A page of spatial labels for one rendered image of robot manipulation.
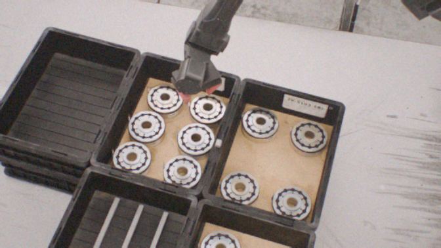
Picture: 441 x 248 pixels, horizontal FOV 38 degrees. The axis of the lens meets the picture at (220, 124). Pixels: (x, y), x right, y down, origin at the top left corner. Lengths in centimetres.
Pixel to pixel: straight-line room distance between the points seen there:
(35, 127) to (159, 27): 61
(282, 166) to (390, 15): 177
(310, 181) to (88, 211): 60
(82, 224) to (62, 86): 45
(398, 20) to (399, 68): 118
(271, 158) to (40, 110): 67
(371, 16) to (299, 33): 116
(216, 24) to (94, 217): 65
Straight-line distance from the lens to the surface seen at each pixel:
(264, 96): 182
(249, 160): 176
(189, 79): 136
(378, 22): 333
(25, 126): 187
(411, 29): 336
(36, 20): 229
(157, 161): 175
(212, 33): 134
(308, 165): 177
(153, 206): 169
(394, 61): 223
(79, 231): 168
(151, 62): 185
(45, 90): 193
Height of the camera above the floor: 234
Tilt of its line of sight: 56 degrees down
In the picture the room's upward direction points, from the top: 4 degrees clockwise
